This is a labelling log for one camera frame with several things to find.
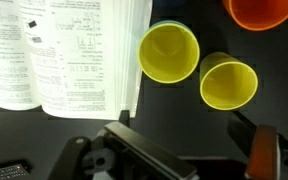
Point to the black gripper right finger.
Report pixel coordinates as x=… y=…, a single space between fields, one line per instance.
x=259 y=143

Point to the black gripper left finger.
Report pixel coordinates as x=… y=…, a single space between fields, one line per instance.
x=138 y=158

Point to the yellow plastic cup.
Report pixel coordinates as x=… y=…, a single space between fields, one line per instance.
x=168 y=53
x=226 y=83

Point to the open white textbook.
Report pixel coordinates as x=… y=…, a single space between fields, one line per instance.
x=72 y=58

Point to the black remote control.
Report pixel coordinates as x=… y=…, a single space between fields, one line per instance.
x=14 y=171

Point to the orange plastic cup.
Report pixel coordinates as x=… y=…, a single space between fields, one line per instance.
x=257 y=15

